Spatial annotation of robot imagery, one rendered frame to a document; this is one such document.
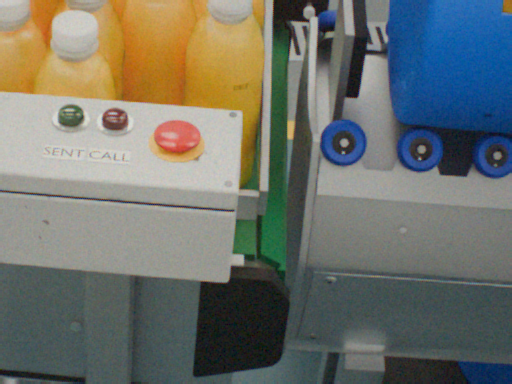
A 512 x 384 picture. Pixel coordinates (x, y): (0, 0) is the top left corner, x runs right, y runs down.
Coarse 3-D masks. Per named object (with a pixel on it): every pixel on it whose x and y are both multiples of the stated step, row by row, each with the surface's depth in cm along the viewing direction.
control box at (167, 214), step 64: (0, 128) 102; (64, 128) 102; (128, 128) 102; (0, 192) 100; (64, 192) 99; (128, 192) 99; (192, 192) 98; (0, 256) 104; (64, 256) 103; (128, 256) 103; (192, 256) 102
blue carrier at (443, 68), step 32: (416, 0) 118; (448, 0) 111; (480, 0) 110; (416, 32) 117; (448, 32) 112; (480, 32) 111; (416, 64) 115; (448, 64) 113; (480, 64) 113; (416, 96) 117; (448, 96) 116; (480, 96) 116; (480, 128) 122
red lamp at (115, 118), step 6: (108, 108) 103; (114, 108) 103; (120, 108) 103; (108, 114) 102; (114, 114) 102; (120, 114) 102; (126, 114) 103; (102, 120) 102; (108, 120) 102; (114, 120) 102; (120, 120) 102; (126, 120) 102; (108, 126) 102; (114, 126) 102; (120, 126) 102; (126, 126) 103
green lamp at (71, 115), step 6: (60, 108) 103; (66, 108) 103; (72, 108) 103; (78, 108) 103; (60, 114) 102; (66, 114) 102; (72, 114) 102; (78, 114) 102; (84, 114) 103; (60, 120) 102; (66, 120) 102; (72, 120) 102; (78, 120) 102
